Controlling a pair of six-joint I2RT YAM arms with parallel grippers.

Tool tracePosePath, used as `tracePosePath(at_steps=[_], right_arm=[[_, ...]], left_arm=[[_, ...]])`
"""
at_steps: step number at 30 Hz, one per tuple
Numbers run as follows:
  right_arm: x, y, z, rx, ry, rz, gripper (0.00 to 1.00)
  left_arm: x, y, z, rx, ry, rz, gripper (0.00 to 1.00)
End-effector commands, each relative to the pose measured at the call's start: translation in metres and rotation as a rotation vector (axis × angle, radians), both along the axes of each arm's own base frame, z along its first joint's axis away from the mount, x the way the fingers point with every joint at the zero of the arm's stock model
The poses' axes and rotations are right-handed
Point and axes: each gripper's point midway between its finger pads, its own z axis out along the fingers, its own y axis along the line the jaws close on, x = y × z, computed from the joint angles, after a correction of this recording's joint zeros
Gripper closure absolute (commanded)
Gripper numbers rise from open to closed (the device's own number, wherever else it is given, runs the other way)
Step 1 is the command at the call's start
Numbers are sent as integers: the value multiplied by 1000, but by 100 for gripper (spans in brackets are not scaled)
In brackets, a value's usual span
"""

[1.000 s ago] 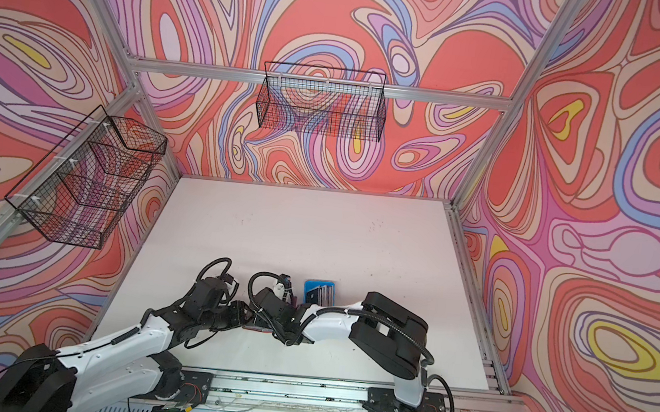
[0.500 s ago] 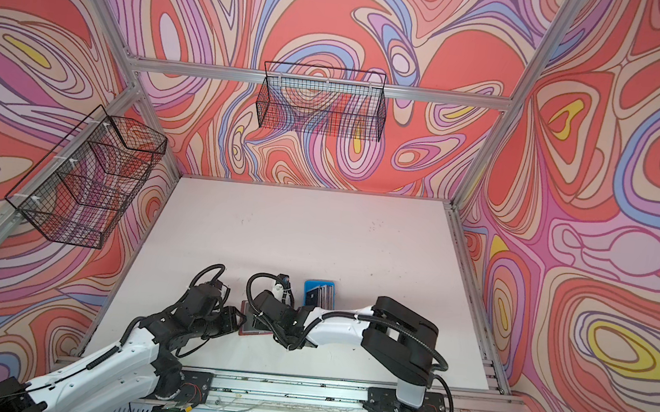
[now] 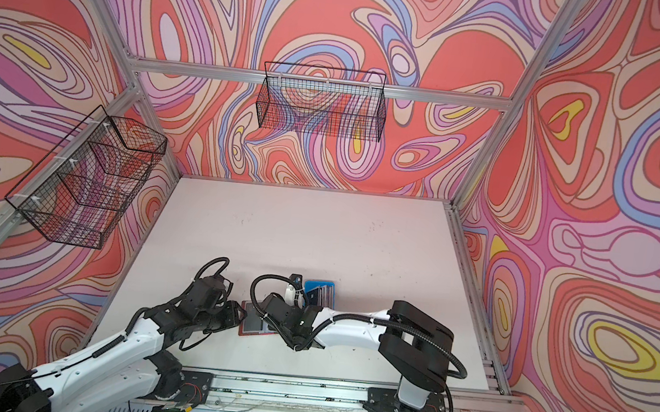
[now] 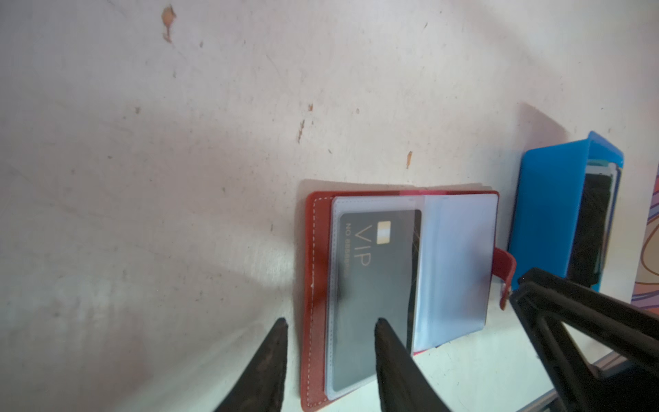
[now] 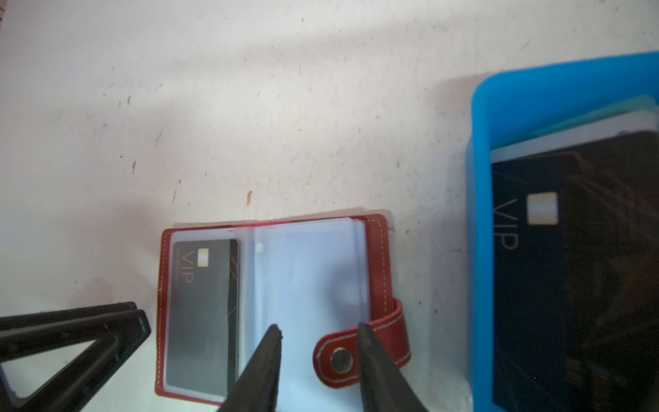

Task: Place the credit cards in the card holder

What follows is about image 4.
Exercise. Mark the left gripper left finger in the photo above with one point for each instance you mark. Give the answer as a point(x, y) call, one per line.
point(261, 386)

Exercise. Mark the dark credit card stack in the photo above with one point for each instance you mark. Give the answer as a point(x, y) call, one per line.
point(596, 211)

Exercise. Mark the red leather card holder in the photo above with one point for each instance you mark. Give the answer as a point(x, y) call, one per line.
point(458, 259)

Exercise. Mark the blue plastic card tray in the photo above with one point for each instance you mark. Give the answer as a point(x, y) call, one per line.
point(548, 200)

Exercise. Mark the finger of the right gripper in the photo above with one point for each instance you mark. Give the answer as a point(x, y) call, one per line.
point(600, 353)

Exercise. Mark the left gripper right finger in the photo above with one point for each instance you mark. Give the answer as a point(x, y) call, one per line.
point(402, 386)

